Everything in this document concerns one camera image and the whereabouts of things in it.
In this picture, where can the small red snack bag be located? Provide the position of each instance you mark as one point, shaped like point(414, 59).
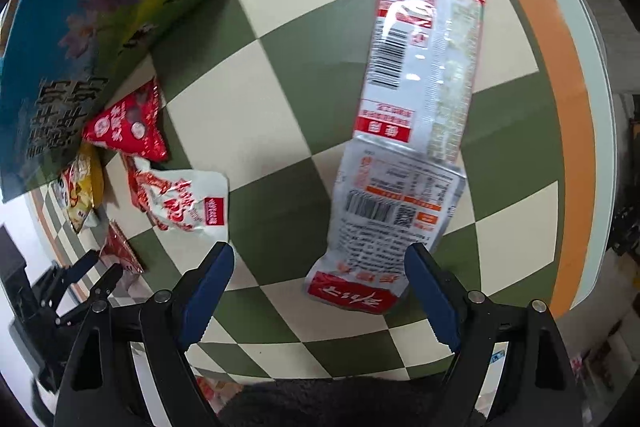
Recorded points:
point(129, 126)

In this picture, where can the brown red snack bag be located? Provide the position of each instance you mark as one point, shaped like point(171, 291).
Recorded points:
point(116, 249)

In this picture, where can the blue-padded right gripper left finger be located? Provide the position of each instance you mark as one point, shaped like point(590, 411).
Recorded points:
point(171, 322)

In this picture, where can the cardboard milk box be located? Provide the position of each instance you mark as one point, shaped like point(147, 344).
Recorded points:
point(62, 60)

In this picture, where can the long red white packet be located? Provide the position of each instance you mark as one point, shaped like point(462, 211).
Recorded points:
point(420, 72)

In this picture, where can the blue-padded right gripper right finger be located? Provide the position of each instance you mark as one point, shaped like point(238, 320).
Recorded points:
point(468, 323)

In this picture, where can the yellow panda snack bag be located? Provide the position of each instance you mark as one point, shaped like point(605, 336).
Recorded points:
point(80, 186)

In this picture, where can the red white chicken snack pack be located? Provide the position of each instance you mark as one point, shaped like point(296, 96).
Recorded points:
point(187, 200)

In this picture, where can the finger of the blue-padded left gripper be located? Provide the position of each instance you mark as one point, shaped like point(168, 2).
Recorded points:
point(53, 284)
point(97, 300)

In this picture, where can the white red sausage packet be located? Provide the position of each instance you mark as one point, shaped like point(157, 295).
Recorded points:
point(383, 201)

